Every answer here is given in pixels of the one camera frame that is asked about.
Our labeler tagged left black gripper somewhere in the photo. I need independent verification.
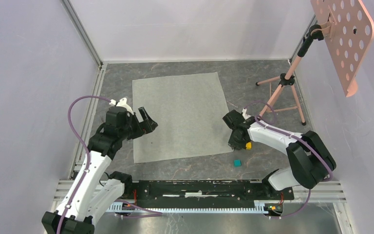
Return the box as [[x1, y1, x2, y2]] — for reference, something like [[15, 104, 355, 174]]
[[119, 107, 157, 140]]

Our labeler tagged grey cloth napkin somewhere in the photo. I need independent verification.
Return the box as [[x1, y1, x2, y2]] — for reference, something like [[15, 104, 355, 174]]
[[132, 72, 233, 163]]

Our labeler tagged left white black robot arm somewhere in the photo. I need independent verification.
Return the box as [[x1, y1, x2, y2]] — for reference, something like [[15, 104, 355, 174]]
[[41, 104, 158, 234]]

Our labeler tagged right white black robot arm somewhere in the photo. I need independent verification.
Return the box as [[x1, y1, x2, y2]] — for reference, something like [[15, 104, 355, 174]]
[[223, 110, 337, 199]]

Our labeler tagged yellow cube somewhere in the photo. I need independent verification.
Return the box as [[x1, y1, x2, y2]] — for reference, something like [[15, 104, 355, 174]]
[[245, 142, 252, 150]]

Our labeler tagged teal cube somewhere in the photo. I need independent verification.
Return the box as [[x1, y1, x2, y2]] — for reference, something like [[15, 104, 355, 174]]
[[233, 159, 242, 167]]

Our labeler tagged pink tripod stand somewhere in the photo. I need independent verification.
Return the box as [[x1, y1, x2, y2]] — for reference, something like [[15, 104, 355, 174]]
[[256, 24, 325, 126]]

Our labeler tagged pink perforated tray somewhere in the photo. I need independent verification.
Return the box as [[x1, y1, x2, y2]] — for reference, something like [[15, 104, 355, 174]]
[[310, 0, 374, 97]]

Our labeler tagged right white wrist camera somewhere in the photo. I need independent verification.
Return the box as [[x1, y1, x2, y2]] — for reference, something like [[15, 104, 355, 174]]
[[241, 108, 252, 120]]

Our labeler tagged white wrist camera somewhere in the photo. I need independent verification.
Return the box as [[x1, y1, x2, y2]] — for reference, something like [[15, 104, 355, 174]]
[[241, 108, 252, 120], [109, 97, 134, 115]]

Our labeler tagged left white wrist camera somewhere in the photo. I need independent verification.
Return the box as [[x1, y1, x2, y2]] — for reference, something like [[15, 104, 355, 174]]
[[109, 97, 134, 115]]

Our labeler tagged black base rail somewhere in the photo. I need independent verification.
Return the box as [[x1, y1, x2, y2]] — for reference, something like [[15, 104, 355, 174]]
[[119, 180, 295, 209]]

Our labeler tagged white toothed cable strip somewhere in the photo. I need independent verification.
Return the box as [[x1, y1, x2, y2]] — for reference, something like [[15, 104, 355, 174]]
[[106, 202, 268, 215]]

